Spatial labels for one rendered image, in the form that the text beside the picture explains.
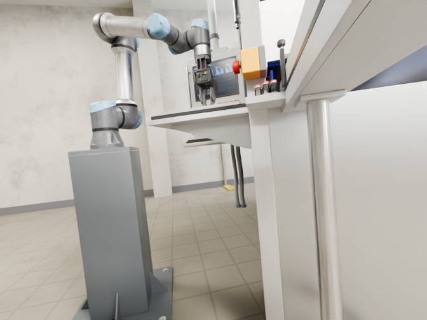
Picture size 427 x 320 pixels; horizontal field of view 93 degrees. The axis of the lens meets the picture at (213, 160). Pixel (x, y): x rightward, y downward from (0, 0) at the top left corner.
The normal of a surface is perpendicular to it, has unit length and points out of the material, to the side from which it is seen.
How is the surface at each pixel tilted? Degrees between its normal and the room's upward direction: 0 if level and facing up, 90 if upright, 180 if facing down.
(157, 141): 90
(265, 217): 90
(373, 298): 90
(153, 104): 90
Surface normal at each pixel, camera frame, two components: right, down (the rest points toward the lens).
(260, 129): -0.23, 0.07
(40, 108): 0.19, 0.04
